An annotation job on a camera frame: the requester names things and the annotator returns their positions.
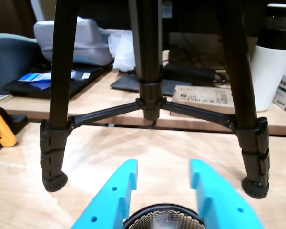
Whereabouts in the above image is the teal blue gripper finger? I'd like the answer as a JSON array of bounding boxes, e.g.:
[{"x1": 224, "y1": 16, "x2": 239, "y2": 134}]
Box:
[
  {"x1": 71, "y1": 159, "x2": 139, "y2": 229},
  {"x1": 190, "y1": 159, "x2": 266, "y2": 229}
]

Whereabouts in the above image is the black mesh pen holder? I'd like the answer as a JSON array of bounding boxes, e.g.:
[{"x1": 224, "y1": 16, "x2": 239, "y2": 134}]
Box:
[{"x1": 122, "y1": 203, "x2": 205, "y2": 229}]

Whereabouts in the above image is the brown cardboard box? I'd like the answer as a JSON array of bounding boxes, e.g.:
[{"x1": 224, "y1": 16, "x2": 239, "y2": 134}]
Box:
[{"x1": 169, "y1": 85, "x2": 236, "y2": 117}]

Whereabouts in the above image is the grey flat laptop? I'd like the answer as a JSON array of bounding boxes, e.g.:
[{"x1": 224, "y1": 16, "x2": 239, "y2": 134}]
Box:
[{"x1": 110, "y1": 73, "x2": 194, "y2": 96}]

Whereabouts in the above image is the black laptop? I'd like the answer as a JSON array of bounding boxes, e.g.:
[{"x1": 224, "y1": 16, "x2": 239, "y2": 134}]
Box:
[{"x1": 2, "y1": 64, "x2": 112, "y2": 100}]

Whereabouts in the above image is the orange plastic robot part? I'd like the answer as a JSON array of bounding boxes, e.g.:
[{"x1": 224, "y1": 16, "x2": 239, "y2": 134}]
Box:
[{"x1": 0, "y1": 102, "x2": 18, "y2": 147}]

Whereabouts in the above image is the white thermos with black lid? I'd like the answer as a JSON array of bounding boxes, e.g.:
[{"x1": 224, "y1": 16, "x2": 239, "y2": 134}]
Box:
[{"x1": 249, "y1": 3, "x2": 286, "y2": 113}]

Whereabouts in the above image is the blue white paper packet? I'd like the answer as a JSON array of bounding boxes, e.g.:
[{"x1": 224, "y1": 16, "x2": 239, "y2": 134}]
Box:
[{"x1": 18, "y1": 73, "x2": 51, "y2": 90}]

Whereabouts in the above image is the white plastic bag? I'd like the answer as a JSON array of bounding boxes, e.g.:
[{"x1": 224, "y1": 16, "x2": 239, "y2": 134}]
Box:
[{"x1": 108, "y1": 28, "x2": 137, "y2": 72}]

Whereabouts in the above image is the white grey bag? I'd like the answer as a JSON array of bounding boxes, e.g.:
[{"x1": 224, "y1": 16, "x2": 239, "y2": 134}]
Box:
[{"x1": 33, "y1": 15, "x2": 115, "y2": 66}]

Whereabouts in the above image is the grey green office chair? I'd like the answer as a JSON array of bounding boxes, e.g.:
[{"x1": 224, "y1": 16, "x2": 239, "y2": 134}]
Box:
[{"x1": 0, "y1": 33, "x2": 42, "y2": 89}]

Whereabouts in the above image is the black camera tripod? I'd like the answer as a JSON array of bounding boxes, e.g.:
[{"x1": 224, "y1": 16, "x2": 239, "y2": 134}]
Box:
[{"x1": 39, "y1": 0, "x2": 270, "y2": 200}]

